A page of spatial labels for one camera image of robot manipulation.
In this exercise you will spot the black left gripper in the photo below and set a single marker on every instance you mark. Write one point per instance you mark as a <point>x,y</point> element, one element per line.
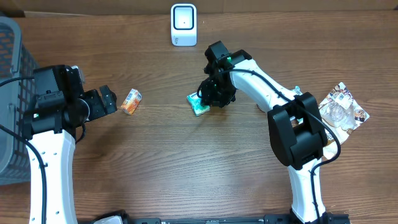
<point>99,109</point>

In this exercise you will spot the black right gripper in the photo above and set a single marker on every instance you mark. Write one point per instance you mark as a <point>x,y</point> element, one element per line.
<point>211,99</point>

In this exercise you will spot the orange tissue pack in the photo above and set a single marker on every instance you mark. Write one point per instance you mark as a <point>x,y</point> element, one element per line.
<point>131,102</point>

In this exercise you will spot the cream green packet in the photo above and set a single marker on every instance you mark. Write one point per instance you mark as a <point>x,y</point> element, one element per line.
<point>195,103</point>

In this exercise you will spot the mint green wipe packet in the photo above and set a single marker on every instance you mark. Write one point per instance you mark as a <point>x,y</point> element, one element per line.
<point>297,90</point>

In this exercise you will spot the brown white snack bag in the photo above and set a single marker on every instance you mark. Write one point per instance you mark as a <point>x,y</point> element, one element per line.
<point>341,113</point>

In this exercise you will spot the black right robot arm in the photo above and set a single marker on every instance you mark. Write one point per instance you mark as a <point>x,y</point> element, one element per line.
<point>297,134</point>

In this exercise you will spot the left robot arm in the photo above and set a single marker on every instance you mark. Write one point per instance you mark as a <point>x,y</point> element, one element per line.
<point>50,135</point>

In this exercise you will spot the white barcode scanner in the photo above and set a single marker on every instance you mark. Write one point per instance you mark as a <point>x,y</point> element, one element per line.
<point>183,25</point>

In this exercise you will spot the grey plastic mesh basket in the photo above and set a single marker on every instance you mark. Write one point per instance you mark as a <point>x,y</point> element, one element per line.
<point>16,61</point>

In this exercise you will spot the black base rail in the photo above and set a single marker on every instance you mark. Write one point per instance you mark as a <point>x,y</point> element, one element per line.
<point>328,218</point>

